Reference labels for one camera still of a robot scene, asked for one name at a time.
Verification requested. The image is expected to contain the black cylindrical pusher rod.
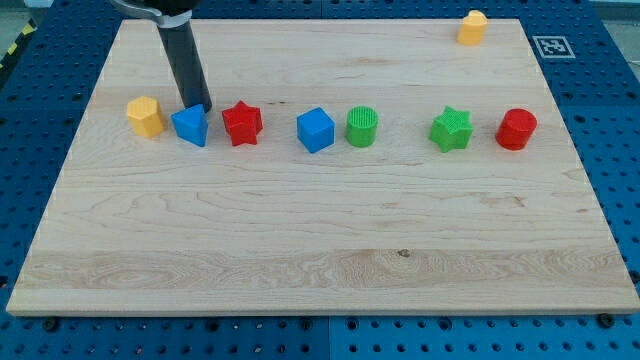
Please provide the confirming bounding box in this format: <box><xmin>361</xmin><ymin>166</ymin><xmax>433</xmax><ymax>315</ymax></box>
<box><xmin>159</xmin><ymin>20</ymin><xmax>212</xmax><ymax>113</ymax></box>

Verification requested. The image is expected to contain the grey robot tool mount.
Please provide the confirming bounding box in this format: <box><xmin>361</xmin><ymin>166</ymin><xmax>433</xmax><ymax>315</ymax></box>
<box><xmin>109</xmin><ymin>0</ymin><xmax>201</xmax><ymax>28</ymax></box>

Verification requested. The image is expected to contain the yellow hexagon block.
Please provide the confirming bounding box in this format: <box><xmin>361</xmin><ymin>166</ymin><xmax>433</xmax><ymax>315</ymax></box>
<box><xmin>126</xmin><ymin>96</ymin><xmax>165</xmax><ymax>138</ymax></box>

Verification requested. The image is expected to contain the blue triangle block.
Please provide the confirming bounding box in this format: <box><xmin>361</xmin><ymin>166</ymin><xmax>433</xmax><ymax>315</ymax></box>
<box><xmin>171</xmin><ymin>104</ymin><xmax>208</xmax><ymax>147</ymax></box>

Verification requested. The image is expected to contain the red star block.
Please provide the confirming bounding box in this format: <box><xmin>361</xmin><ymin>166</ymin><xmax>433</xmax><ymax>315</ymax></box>
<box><xmin>222</xmin><ymin>101</ymin><xmax>263</xmax><ymax>146</ymax></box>

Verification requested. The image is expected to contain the blue cube block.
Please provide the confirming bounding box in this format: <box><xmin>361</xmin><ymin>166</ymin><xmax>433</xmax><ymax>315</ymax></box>
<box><xmin>296</xmin><ymin>107</ymin><xmax>335</xmax><ymax>153</ymax></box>

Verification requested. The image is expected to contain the green cylinder block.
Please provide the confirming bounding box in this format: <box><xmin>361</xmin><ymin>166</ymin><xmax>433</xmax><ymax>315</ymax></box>
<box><xmin>345</xmin><ymin>106</ymin><xmax>379</xmax><ymax>148</ymax></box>

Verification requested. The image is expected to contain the wooden board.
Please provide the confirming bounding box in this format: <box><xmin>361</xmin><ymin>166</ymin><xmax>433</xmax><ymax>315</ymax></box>
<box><xmin>7</xmin><ymin>19</ymin><xmax>639</xmax><ymax>317</ymax></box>

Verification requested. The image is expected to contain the green star block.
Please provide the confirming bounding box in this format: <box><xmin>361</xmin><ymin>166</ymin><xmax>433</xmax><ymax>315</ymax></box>
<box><xmin>429</xmin><ymin>106</ymin><xmax>474</xmax><ymax>153</ymax></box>

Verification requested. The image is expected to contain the yellow heart block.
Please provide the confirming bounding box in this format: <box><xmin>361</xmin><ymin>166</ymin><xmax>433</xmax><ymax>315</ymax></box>
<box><xmin>457</xmin><ymin>10</ymin><xmax>488</xmax><ymax>46</ymax></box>

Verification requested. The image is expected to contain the black screw bottom left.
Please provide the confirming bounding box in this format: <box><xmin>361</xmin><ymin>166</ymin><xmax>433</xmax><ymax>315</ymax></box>
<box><xmin>41</xmin><ymin>317</ymin><xmax>60</xmax><ymax>332</ymax></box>

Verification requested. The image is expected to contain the black screw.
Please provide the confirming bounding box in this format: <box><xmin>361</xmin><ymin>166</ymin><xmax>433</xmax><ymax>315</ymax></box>
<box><xmin>41</xmin><ymin>317</ymin><xmax>60</xmax><ymax>332</ymax></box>
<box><xmin>596</xmin><ymin>313</ymin><xmax>616</xmax><ymax>329</ymax></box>

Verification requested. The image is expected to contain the red cylinder block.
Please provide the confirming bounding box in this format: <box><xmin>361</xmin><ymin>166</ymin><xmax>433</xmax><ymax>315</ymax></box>
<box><xmin>495</xmin><ymin>108</ymin><xmax>538</xmax><ymax>151</ymax></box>

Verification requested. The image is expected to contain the white fiducial marker tag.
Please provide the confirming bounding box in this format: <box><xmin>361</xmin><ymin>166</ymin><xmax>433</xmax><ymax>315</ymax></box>
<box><xmin>532</xmin><ymin>35</ymin><xmax>576</xmax><ymax>59</ymax></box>

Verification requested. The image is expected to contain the black screw bottom right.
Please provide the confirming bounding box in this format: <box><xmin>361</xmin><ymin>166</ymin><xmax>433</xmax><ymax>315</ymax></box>
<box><xmin>596</xmin><ymin>313</ymin><xmax>616</xmax><ymax>329</ymax></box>

